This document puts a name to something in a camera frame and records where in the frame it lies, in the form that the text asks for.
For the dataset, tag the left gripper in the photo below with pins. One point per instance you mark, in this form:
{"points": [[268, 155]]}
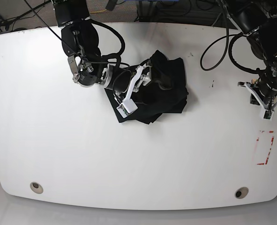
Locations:
{"points": [[264, 89]]}

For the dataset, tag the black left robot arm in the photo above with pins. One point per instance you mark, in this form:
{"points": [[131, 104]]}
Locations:
{"points": [[261, 33]]}

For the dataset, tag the black T-shirt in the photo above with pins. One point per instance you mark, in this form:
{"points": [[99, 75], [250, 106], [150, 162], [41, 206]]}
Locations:
{"points": [[153, 100]]}

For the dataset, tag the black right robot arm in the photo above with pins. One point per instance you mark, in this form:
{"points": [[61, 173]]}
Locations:
{"points": [[80, 42]]}

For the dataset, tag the table grommet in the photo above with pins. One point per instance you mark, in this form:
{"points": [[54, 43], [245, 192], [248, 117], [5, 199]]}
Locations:
{"points": [[36, 188], [241, 193]]}

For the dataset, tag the left table grommet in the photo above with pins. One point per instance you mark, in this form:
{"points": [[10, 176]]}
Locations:
{"points": [[36, 188]]}

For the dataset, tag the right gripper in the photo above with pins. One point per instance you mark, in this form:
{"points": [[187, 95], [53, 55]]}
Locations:
{"points": [[122, 81]]}

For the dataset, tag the red tape marking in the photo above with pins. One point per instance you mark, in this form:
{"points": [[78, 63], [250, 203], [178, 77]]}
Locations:
{"points": [[263, 147]]}

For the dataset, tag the right table grommet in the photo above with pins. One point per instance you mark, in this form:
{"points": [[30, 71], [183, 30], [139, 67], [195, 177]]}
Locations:
{"points": [[241, 193]]}

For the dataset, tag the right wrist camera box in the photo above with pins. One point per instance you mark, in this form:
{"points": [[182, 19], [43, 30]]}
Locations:
{"points": [[126, 108]]}

